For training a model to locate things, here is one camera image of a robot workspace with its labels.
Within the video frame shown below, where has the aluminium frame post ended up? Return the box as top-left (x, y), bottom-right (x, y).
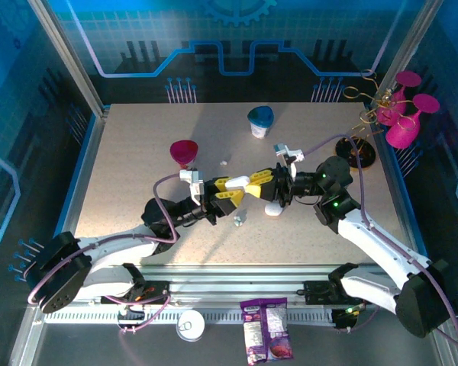
top-left (373, 0), bottom-right (444, 101)
top-left (27, 0), bottom-right (110, 117)

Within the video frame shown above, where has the small black electronics box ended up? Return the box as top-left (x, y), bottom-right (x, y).
top-left (116, 307), bottom-right (147, 329)
top-left (332, 303), bottom-right (364, 331)

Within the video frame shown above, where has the white slotted cable duct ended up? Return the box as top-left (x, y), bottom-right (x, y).
top-left (41, 309), bottom-right (339, 326)

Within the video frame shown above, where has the cup with red lid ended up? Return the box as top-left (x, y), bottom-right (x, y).
top-left (169, 140), bottom-right (199, 171)

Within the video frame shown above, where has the aluminium side frame rail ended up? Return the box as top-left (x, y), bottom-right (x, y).
top-left (41, 106), bottom-right (110, 268)
top-left (369, 103), bottom-right (431, 268)

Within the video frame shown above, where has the pink wine glass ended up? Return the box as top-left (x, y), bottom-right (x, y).
top-left (385, 93), bottom-right (441, 150)
top-left (376, 70), bottom-right (423, 127)

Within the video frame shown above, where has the aluminium front frame rail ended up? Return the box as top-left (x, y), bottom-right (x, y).
top-left (34, 262), bottom-right (440, 312)

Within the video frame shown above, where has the white round lid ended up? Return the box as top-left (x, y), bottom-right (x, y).
top-left (176, 309), bottom-right (207, 343)

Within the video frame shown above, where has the purple snack bag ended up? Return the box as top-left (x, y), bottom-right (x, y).
top-left (239, 297), bottom-right (295, 366)

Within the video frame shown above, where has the white square earbud case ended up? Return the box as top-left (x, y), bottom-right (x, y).
top-left (224, 175), bottom-right (251, 192)

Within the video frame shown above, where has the gold wire glass rack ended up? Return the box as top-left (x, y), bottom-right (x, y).
top-left (334, 69), bottom-right (415, 172)

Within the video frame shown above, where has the white cup with blue lid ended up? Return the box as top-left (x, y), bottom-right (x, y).
top-left (247, 105), bottom-right (275, 140)

